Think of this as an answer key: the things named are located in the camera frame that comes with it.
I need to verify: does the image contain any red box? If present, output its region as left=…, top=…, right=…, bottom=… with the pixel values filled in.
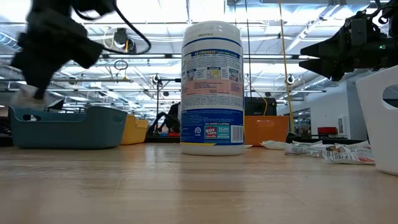
left=317, top=126, right=339, bottom=135

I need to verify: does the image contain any thin yellow cable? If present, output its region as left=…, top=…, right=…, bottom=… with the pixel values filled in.
left=245, top=74, right=269, bottom=116

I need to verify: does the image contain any orange plastic bin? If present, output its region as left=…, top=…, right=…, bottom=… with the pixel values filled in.
left=244, top=114, right=290, bottom=147

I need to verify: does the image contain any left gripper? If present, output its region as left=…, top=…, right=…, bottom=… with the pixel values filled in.
left=11, top=12, right=103, bottom=100

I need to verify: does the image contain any person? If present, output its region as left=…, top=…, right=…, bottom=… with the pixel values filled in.
left=167, top=102, right=182, bottom=134

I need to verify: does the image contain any black equipment box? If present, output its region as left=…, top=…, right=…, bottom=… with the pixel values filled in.
left=244, top=96, right=277, bottom=116

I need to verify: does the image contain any yellow hanging cable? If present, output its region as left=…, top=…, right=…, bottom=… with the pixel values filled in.
left=278, top=0, right=295, bottom=132

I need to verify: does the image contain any black distant table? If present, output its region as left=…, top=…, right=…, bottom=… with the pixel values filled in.
left=285, top=132, right=368, bottom=144

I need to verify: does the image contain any white wall panel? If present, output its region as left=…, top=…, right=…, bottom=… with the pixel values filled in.
left=338, top=114, right=347, bottom=135

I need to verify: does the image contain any white disinfecting wipes canister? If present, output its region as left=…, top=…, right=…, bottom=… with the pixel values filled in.
left=179, top=20, right=245, bottom=156

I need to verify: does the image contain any teal plastic bin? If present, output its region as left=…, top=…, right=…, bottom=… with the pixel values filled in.
left=8, top=105, right=128, bottom=149

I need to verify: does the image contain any black hanging cable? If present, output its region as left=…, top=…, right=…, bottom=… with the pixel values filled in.
left=244, top=0, right=254, bottom=98

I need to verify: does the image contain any white plastic bin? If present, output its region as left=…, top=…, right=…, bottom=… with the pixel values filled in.
left=355, top=64, right=398, bottom=175

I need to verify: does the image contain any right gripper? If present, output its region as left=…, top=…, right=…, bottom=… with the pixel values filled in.
left=298, top=24, right=398, bottom=81

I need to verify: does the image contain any yellow plastic bin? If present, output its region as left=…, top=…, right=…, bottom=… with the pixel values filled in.
left=120, top=114, right=149, bottom=146

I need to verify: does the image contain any black ceiling-mounted camera rig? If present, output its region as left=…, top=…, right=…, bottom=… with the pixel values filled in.
left=112, top=27, right=137, bottom=54

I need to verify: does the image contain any black stand pole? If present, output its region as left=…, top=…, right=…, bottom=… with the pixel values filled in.
left=151, top=73, right=182, bottom=135

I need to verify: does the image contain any white alcohol prep pad packet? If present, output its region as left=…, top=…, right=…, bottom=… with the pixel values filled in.
left=11, top=84, right=47, bottom=110

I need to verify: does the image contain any plain white bandage wrapper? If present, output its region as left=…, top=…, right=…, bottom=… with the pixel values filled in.
left=292, top=139, right=327, bottom=147

